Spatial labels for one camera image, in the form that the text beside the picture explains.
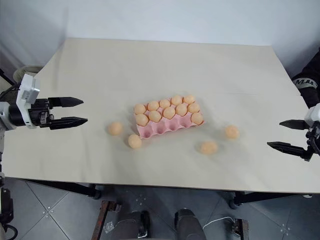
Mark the black slanted bar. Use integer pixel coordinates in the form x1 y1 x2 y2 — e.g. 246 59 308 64
0 68 16 86

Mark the rusty brown metal frame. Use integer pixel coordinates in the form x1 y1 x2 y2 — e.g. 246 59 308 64
91 199 123 240
233 218 250 240

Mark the person in black clothing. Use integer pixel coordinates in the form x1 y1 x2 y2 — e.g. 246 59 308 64
291 46 320 110

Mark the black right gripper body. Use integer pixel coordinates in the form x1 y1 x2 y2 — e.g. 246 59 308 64
306 126 320 157

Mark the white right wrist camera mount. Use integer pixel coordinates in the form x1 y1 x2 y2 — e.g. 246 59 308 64
304 102 320 131

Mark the beige round container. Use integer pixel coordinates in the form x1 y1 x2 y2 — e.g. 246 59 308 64
13 65 45 84

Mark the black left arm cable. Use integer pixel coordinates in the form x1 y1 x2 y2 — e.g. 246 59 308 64
0 85 23 101

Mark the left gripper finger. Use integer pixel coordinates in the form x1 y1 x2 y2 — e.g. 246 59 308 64
48 96 85 109
49 116 89 131

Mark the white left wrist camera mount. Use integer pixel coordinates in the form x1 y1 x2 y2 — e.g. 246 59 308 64
15 73 41 130

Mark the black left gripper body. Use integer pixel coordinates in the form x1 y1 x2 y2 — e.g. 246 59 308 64
28 98 55 129

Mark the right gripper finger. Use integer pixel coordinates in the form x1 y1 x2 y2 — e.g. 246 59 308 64
279 119 308 131
266 141 314 162

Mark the black table frame leg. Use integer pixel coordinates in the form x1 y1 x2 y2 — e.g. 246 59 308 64
228 191 313 210

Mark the pink egg tray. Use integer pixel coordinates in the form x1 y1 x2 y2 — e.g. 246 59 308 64
133 96 206 140

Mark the dark grey rounded shape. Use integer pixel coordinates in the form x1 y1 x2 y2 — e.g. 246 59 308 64
113 210 152 240
174 208 207 240

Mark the thin white floor cable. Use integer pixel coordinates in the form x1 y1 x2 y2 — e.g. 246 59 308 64
202 216 236 230

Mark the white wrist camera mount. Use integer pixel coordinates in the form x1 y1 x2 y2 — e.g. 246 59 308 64
15 73 41 130
304 102 320 131

